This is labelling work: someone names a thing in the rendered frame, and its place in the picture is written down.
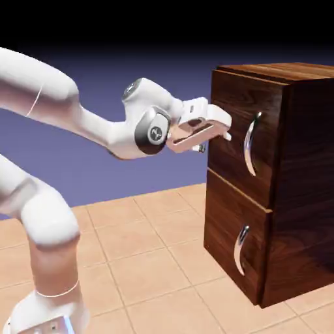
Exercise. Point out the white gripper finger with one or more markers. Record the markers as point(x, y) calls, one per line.
point(228, 136)
point(200, 148)

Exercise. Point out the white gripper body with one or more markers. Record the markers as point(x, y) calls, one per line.
point(206, 122)

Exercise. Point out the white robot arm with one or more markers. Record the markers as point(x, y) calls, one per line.
point(52, 96)

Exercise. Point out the dark wood cabinet door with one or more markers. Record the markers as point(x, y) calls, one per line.
point(224, 227)
point(229, 135)

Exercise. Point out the dark wood cabinet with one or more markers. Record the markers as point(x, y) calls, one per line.
point(300, 182)

